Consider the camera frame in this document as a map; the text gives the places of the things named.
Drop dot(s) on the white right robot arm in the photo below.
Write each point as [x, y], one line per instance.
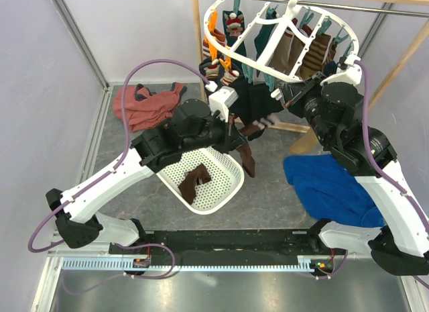
[338, 115]

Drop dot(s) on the white clothes clip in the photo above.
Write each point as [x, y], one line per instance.
[277, 94]

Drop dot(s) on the blue towel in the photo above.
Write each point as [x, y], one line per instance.
[328, 191]

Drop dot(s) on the metal hanging rod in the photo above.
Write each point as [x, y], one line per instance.
[353, 8]

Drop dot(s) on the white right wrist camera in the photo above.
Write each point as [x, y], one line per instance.
[351, 75]

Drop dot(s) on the navy santa sock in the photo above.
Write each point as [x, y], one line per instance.
[229, 77]
[210, 69]

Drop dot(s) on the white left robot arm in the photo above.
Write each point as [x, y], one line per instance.
[187, 152]

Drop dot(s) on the pink red shirt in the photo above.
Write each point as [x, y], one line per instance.
[146, 109]

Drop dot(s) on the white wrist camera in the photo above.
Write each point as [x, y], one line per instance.
[220, 99]
[351, 75]

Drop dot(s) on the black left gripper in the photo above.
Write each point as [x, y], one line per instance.
[232, 137]

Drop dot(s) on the dark navy plain sock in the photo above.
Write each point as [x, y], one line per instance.
[261, 103]
[241, 107]

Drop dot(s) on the wooden clothes rack frame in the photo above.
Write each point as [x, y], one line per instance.
[397, 60]

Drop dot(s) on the teal plain sock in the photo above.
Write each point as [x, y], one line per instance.
[262, 38]

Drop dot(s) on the white round clip hanger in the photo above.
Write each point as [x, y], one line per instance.
[303, 22]

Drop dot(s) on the teal reindeer sock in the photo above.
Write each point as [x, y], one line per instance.
[233, 25]

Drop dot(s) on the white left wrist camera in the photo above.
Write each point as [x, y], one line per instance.
[220, 99]

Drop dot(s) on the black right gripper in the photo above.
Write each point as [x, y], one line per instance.
[295, 93]

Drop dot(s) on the tan ribbed sock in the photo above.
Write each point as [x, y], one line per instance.
[305, 144]

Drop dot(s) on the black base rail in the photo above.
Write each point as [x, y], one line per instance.
[231, 246]

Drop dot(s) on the white slotted cable duct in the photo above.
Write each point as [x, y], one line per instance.
[133, 265]

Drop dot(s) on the tan brown-striped sock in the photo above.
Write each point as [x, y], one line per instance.
[314, 58]

